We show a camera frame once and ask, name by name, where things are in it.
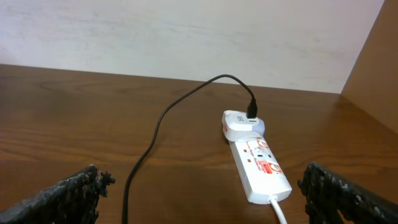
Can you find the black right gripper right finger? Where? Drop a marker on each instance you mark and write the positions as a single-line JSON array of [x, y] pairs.
[[332, 198]]

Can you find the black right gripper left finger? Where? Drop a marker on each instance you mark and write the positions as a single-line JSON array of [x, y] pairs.
[[71, 200]]

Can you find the white power strip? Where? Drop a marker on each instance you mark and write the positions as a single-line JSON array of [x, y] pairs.
[[261, 175]]

